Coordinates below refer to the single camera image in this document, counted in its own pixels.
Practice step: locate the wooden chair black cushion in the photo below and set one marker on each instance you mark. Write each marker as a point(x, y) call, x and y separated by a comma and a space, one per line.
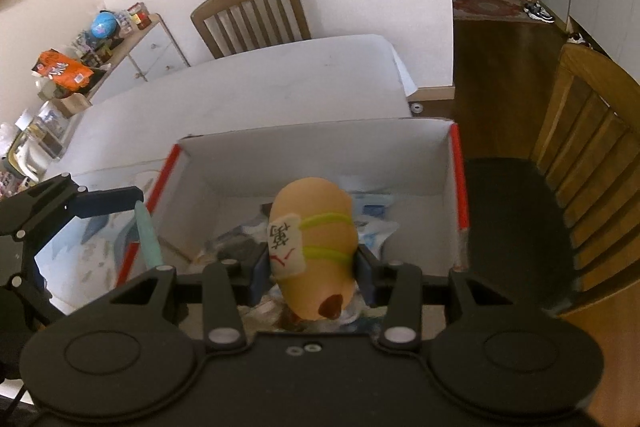
point(600, 132)

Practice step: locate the red-lid sauce jar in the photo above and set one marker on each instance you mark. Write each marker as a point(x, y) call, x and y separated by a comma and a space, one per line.
point(140, 18)

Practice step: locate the orange snack bag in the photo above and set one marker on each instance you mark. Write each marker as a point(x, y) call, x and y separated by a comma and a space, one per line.
point(62, 69)

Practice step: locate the blue globe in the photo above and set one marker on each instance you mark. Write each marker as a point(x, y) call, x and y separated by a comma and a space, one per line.
point(105, 26)

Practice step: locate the red cardboard shoebox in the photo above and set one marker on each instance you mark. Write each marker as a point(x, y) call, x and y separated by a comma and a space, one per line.
point(320, 147)

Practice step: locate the pair of dark sneakers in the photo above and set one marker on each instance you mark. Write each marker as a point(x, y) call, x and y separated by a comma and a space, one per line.
point(540, 13)

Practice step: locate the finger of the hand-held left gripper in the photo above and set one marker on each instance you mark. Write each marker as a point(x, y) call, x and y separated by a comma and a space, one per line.
point(110, 202)
point(27, 267)

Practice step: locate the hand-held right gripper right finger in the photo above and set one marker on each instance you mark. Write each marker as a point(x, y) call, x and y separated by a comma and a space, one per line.
point(365, 279)

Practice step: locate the red patterned rug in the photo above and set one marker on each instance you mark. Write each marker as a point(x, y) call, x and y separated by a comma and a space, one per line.
point(487, 7)

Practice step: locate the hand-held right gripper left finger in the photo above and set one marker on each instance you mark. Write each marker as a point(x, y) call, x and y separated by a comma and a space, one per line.
point(261, 279)

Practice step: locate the white side cabinet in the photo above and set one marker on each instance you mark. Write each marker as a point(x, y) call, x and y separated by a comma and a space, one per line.
point(150, 52)

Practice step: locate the yellow plush toy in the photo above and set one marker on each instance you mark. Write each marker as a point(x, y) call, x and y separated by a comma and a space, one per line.
point(320, 217)

